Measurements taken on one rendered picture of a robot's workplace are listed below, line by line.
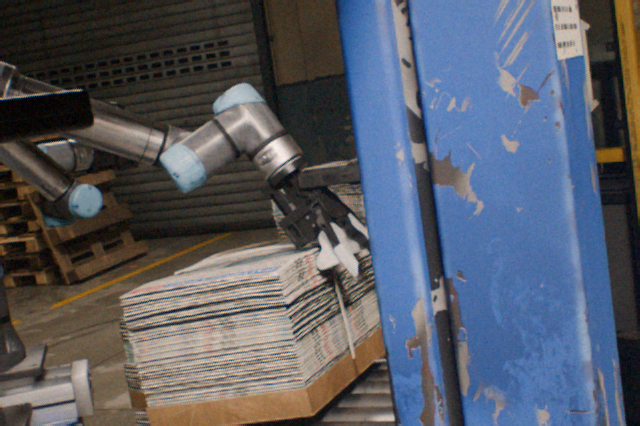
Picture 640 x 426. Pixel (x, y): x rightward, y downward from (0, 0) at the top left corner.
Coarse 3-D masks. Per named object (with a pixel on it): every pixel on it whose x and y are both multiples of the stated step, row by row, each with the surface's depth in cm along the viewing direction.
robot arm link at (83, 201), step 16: (0, 144) 221; (16, 144) 222; (32, 144) 226; (0, 160) 224; (16, 160) 223; (32, 160) 225; (48, 160) 227; (32, 176) 226; (48, 176) 227; (64, 176) 229; (48, 192) 229; (64, 192) 229; (80, 192) 229; (96, 192) 232; (64, 208) 232; (80, 208) 229; (96, 208) 232
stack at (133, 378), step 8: (120, 320) 247; (128, 336) 246; (128, 344) 247; (128, 352) 248; (128, 360) 248; (136, 360) 246; (128, 368) 248; (136, 368) 245; (128, 376) 248; (136, 376) 246; (136, 384) 247; (136, 416) 249; (144, 416) 247; (144, 424) 249
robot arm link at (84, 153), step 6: (72, 144) 250; (78, 144) 245; (84, 144) 246; (78, 150) 245; (84, 150) 245; (90, 150) 246; (78, 156) 244; (84, 156) 245; (90, 156) 246; (78, 162) 245; (84, 162) 246; (90, 162) 247; (78, 168) 246; (84, 168) 248
